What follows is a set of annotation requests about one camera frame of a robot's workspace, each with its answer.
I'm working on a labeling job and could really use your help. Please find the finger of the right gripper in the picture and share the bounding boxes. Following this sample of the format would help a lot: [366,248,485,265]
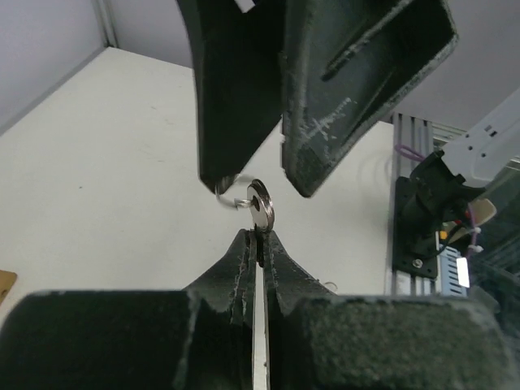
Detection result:
[178,0,286,193]
[281,0,458,197]

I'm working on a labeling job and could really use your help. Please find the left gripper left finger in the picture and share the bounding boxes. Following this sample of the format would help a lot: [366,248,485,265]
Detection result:
[1,230,257,389]

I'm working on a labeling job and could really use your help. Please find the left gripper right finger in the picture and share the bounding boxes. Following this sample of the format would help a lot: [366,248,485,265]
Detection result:
[262,232,512,389]

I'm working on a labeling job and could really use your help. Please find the silver key set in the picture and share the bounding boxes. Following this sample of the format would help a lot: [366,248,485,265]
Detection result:
[214,175,275,267]

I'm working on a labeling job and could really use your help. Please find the medium brass padlock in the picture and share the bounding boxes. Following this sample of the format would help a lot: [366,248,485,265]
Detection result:
[0,270,18,304]

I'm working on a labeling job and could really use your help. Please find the aluminium mounting rail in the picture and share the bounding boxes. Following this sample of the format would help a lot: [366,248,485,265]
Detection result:
[383,112,468,300]

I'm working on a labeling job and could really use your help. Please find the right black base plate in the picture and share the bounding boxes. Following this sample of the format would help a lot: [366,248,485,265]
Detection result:
[392,176,438,280]

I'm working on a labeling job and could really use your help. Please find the white slotted cable duct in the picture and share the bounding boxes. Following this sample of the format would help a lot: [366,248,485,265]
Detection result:
[436,247,470,297]

